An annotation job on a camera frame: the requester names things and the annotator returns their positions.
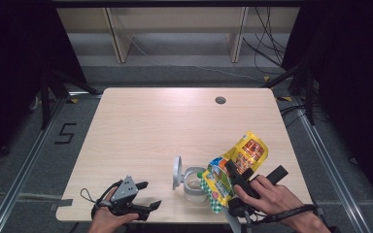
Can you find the clear jar with grey lid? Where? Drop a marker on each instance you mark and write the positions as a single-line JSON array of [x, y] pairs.
[[194, 187]]

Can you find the black metal stand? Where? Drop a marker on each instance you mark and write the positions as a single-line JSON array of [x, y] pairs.
[[310, 100], [45, 103]]

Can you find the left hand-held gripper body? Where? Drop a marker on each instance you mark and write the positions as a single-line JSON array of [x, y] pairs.
[[127, 191]]

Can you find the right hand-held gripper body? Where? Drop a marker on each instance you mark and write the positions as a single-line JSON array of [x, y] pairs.
[[241, 208]]

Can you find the light wooden shelf unit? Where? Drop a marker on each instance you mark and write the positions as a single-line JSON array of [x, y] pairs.
[[119, 48]]

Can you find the person's right hand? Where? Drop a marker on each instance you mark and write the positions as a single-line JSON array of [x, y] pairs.
[[275, 199]]

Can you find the black curtain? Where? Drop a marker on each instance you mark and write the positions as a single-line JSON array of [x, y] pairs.
[[13, 48], [353, 64]]

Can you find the short metal floor rail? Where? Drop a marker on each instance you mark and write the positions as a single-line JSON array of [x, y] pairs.
[[84, 94]]

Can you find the grey tape patch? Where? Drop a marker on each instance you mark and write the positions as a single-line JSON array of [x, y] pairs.
[[61, 203]]

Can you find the yellow and blue snack bag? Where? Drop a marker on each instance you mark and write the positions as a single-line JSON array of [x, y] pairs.
[[220, 184]]

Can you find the person's left hand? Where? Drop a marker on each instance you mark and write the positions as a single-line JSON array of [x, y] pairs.
[[105, 223]]

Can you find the yellow and black tape piece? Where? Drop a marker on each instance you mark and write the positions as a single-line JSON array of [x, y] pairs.
[[266, 78], [285, 98], [72, 101]]

